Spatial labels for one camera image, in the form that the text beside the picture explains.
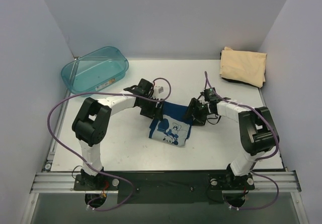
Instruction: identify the blue t shirt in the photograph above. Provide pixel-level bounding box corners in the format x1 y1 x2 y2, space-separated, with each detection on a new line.
148 102 193 147

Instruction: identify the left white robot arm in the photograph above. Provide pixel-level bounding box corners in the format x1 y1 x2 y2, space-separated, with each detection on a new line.
72 79 164 190

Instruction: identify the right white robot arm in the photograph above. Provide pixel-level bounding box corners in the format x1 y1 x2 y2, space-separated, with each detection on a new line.
183 88 279 188

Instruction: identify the folded beige t shirt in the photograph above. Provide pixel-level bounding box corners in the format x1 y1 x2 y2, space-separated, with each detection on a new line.
220 47 267 88

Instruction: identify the teal plastic bin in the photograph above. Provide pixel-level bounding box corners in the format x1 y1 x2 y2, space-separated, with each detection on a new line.
61 46 129 95

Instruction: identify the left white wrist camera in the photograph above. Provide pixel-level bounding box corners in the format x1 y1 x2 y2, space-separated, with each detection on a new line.
153 86 164 95

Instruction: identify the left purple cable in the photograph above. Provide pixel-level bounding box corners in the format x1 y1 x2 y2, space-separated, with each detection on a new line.
47 77 172 212

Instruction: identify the purple cable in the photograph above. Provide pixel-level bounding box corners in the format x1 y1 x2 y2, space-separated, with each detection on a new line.
204 70 280 211
47 77 172 212

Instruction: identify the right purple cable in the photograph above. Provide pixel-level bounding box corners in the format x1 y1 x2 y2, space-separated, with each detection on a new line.
204 70 280 211

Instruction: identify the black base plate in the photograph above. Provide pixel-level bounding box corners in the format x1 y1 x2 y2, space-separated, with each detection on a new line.
73 170 255 204

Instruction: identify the aluminium frame rail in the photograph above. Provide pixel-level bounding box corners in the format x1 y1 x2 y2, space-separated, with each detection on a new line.
30 171 301 193

